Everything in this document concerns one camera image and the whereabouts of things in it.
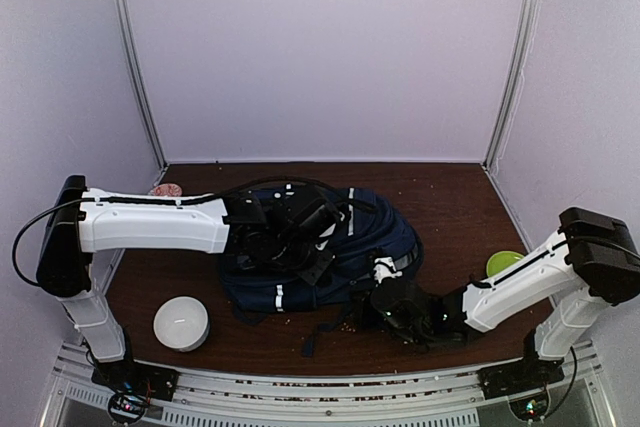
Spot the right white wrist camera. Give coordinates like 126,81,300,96
373,256,403,284

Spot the white front rail frame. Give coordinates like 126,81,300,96
39,341,616,427

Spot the white ceramic bowl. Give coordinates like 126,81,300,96
153,296,210,353

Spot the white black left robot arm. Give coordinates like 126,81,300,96
36,176,350,391

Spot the aluminium frame post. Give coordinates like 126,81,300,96
483,0,539,172
113,0,168,171

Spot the right aluminium frame post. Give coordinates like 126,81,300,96
483,0,539,172

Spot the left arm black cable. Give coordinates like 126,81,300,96
11,175,379,288

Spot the green plate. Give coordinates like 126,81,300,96
485,250,524,277

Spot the pink patterned small bowl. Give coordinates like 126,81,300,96
148,183,183,197

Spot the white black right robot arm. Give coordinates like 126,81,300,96
364,207,639,389

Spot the navy blue student backpack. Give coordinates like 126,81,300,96
217,188,424,325

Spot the left aluminium frame post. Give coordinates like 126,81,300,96
113,0,168,171

